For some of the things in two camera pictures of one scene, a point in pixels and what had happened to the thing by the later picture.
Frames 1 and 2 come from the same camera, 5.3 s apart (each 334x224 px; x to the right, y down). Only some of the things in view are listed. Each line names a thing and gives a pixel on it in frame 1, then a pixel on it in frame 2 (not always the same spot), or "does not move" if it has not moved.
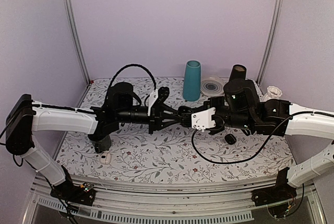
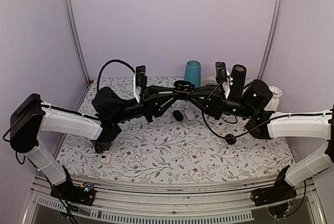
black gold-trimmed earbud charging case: (185, 110) to (183, 86)
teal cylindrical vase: (191, 85) does not move
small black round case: (230, 138) does not move
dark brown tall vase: (238, 71) does not move
